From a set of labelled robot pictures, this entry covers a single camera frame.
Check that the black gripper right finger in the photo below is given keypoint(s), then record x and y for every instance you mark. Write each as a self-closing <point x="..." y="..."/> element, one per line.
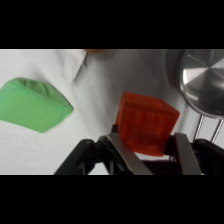
<point x="190" y="155"/>

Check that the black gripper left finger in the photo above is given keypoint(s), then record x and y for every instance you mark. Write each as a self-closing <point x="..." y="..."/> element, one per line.
<point x="125" y="153"/>

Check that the red cube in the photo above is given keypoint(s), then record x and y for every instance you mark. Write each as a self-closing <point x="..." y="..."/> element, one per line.
<point x="145" y="123"/>

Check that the white crumpled cloth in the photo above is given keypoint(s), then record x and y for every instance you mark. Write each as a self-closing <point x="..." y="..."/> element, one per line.
<point x="74" y="65"/>

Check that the green wedge block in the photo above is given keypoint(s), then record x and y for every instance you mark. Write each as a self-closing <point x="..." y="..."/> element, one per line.
<point x="31" y="105"/>

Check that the brown round toy red tip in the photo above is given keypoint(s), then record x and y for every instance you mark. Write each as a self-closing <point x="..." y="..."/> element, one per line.
<point x="95" y="51"/>

